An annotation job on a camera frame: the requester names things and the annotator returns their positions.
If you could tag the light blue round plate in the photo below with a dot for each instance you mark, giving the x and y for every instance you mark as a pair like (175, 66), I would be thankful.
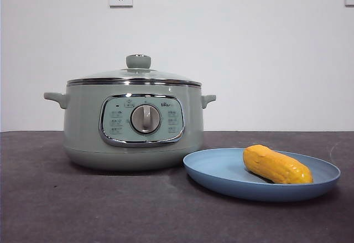
(221, 171)

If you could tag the pale green electric steamer pot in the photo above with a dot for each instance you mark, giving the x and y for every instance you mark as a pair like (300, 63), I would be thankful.
(83, 121)

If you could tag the yellow corn cob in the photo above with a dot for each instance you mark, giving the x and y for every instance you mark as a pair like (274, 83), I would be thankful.
(276, 165)

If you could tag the glass lid with green knob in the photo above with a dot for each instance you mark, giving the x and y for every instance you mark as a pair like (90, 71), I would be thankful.
(138, 61)

